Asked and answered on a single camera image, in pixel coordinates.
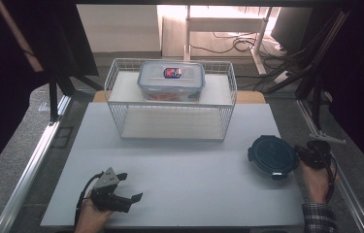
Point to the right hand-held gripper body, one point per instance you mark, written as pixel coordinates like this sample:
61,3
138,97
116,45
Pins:
317,155

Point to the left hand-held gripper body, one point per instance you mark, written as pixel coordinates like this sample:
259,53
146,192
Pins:
110,199

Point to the dark blue round lid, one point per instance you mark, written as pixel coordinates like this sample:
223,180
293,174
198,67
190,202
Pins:
271,155

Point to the clear rectangular food container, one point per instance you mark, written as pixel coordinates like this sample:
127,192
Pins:
157,81

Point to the person's left hand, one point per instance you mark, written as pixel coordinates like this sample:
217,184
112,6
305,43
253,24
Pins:
90,220

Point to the person's right hand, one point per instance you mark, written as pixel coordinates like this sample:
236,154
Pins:
317,184

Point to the white table board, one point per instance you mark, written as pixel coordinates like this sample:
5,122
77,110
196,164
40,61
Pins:
195,187

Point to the wooden table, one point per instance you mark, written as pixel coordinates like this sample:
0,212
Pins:
250,97

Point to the white power strip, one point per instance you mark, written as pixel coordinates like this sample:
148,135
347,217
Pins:
281,77

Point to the dark curtain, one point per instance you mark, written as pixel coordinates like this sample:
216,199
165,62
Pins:
1,81
360,81

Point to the black frame strut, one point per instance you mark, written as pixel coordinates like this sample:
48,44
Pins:
316,103
53,103

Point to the aluminium frame rail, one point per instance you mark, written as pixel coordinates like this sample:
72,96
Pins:
347,197
30,168

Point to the white desk frame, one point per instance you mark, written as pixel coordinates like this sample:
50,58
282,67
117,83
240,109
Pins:
187,39

